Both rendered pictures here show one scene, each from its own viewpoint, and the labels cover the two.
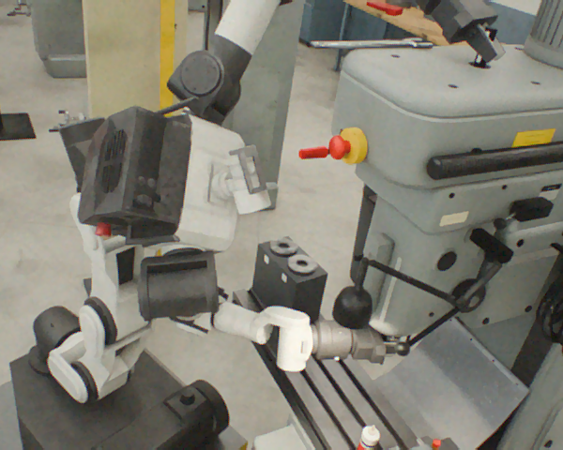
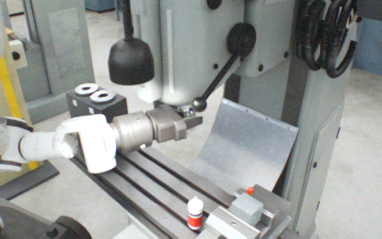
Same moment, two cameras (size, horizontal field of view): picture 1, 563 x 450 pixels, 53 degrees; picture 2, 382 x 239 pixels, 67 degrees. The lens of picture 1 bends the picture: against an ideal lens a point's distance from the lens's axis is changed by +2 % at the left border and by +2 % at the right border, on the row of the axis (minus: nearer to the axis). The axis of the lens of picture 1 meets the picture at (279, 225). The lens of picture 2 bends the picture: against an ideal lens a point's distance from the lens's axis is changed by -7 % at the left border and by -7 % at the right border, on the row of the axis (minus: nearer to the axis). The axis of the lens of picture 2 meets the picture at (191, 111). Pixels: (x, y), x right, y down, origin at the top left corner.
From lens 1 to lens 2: 0.61 m
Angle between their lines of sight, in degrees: 14
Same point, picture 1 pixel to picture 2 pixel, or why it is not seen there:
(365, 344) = (165, 124)
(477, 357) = (255, 121)
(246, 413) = (112, 229)
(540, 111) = not seen: outside the picture
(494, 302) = (263, 47)
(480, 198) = not seen: outside the picture
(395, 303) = (179, 63)
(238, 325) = (42, 147)
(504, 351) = (272, 108)
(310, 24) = (97, 1)
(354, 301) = (127, 48)
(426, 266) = (196, 7)
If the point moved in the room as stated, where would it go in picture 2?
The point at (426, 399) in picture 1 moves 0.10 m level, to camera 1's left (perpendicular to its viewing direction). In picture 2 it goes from (228, 167) to (202, 172)
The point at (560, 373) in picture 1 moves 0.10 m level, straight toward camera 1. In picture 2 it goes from (314, 106) to (315, 122)
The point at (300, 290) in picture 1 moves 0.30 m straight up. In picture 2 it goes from (107, 115) to (95, 31)
